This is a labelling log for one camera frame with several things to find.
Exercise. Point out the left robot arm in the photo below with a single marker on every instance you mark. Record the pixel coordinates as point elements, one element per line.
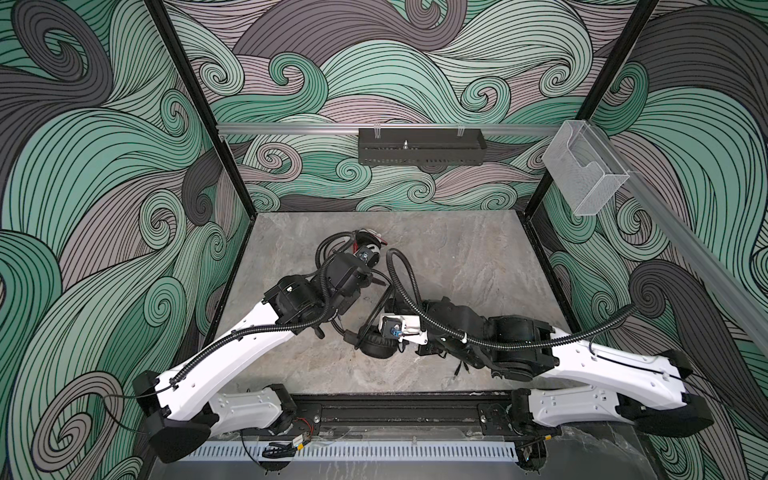
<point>184,406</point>

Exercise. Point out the clear plastic wall bin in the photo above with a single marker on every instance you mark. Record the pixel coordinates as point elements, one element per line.
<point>585,166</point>

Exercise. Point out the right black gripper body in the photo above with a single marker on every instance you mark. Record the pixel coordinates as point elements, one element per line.
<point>440,341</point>

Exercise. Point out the white slotted cable duct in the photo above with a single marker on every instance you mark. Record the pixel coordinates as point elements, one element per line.
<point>358,450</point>

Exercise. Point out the white headphones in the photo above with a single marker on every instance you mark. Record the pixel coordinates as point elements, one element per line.
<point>367,246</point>

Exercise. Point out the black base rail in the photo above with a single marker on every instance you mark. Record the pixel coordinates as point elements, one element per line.
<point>494,413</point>

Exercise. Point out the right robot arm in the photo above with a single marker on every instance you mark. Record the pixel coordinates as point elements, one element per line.
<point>647,391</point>

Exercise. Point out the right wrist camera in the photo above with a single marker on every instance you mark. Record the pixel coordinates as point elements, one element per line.
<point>402,328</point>

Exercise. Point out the black blue headphones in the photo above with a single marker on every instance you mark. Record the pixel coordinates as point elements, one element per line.
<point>368,340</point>

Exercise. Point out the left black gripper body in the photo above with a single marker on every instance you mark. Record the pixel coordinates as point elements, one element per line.
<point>347,303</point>

